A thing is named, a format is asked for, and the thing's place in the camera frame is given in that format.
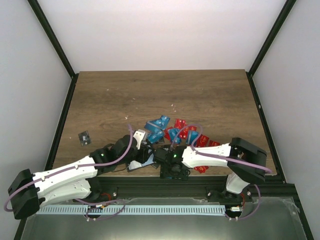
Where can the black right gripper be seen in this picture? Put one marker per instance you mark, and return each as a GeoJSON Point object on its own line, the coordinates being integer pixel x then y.
{"type": "Point", "coordinates": [165, 173]}

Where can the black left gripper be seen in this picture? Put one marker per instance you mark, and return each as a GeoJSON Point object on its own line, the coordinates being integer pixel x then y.
{"type": "Point", "coordinates": [145, 149]}

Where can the black leather card holder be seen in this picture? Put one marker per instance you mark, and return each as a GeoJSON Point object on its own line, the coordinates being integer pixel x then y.
{"type": "Point", "coordinates": [134, 165]}

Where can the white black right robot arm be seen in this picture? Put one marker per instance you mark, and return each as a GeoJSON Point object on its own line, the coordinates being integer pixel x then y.
{"type": "Point", "coordinates": [246, 161]}

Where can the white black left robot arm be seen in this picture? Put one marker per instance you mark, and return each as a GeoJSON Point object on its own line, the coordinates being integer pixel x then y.
{"type": "Point", "coordinates": [31, 191]}

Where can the red VIP card front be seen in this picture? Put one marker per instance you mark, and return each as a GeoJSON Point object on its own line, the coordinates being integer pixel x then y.
{"type": "Point", "coordinates": [201, 169]}

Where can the blue card top of pile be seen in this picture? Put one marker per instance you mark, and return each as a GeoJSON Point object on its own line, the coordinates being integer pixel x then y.
{"type": "Point", "coordinates": [158, 124]}

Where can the lone black VIP card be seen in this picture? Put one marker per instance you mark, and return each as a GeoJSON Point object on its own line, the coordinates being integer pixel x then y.
{"type": "Point", "coordinates": [84, 138]}

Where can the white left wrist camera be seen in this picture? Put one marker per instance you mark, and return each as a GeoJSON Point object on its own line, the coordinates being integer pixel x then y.
{"type": "Point", "coordinates": [140, 136]}

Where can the black front frame rail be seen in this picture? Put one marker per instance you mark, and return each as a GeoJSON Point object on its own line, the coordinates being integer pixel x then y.
{"type": "Point", "coordinates": [193, 187]}

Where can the light blue slotted cable duct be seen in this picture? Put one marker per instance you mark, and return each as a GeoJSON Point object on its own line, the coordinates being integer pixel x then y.
{"type": "Point", "coordinates": [202, 210]}

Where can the black left frame post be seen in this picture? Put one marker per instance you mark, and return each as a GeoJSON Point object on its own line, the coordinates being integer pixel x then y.
{"type": "Point", "coordinates": [42, 19]}

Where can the black aluminium frame post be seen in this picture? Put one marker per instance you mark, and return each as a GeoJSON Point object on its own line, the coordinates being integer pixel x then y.
{"type": "Point", "coordinates": [277, 25]}

